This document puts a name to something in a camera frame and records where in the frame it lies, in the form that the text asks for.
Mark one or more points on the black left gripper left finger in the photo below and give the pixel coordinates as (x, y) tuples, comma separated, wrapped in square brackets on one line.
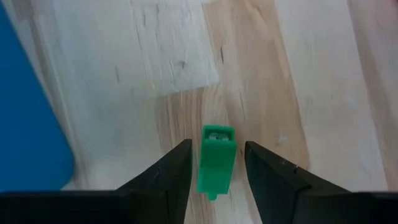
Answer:
[(168, 186)]

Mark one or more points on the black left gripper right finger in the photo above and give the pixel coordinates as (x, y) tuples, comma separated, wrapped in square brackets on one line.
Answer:
[(273, 189)]

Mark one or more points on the green mini stapler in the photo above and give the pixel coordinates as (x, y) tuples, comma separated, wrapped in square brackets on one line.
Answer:
[(216, 161)]

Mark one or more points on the blue plastic bin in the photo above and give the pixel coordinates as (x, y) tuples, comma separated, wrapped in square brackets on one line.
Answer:
[(25, 124)]

